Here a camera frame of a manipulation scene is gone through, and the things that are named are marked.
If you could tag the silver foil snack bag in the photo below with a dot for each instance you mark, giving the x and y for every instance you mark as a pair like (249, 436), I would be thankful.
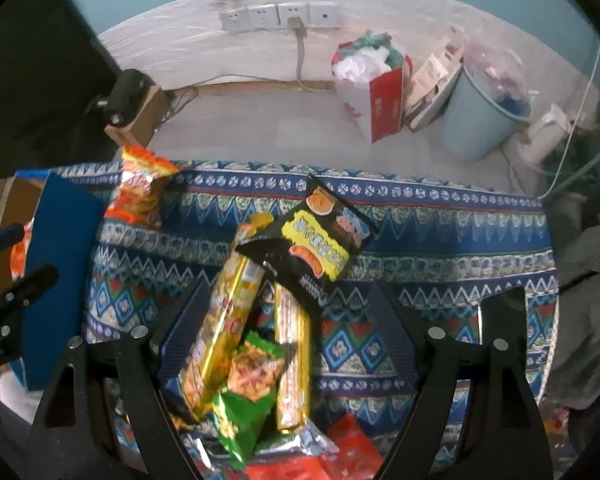
(204, 446)

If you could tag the blue patterned tablecloth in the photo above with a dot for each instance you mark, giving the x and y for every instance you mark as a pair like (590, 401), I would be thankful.
(437, 337)

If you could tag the green peanut snack bag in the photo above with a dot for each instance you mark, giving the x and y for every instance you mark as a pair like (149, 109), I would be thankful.
(243, 405)

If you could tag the cardboard pieces by bin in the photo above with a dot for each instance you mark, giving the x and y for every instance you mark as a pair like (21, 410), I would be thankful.
(433, 83)

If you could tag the gold chip packet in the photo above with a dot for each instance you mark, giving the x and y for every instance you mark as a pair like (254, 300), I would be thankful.
(233, 295)
(292, 325)

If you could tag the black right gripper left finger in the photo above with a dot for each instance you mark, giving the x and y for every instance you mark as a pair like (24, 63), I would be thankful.
(73, 435)

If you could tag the orange red snack bag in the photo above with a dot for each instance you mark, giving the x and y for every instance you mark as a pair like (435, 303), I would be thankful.
(138, 197)

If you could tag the white wall socket strip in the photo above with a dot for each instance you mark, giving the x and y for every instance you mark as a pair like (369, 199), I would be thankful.
(271, 16)

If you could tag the black yellow snack bag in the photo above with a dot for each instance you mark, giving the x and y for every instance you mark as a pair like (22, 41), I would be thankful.
(307, 249)

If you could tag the small wooden box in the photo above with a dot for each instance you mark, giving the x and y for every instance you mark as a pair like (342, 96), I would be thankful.
(140, 131)

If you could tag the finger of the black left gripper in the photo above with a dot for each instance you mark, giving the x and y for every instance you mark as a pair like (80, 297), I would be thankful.
(11, 235)
(32, 287)

